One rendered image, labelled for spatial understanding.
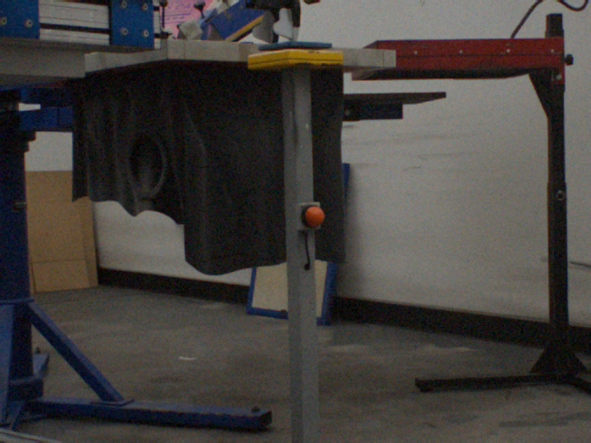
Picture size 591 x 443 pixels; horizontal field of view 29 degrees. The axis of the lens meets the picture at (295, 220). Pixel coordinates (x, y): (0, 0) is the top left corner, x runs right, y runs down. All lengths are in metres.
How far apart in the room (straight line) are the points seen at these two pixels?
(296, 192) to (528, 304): 2.57
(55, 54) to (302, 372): 0.74
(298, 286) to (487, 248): 2.63
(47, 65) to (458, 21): 3.11
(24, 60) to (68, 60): 0.09
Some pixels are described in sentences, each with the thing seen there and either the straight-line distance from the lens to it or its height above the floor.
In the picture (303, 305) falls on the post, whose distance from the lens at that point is 2.15.
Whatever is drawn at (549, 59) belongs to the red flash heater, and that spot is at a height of 1.04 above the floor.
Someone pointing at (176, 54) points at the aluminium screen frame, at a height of 0.96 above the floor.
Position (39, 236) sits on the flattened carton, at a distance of 7.17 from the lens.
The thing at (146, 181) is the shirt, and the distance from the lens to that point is 2.43.
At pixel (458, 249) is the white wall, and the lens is 4.83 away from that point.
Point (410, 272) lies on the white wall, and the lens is 5.05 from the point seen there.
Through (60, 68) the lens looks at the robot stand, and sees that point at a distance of 1.91.
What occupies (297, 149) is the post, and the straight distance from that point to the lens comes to 2.13.
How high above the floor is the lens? 0.75
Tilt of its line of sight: 3 degrees down
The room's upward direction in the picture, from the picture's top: 2 degrees counter-clockwise
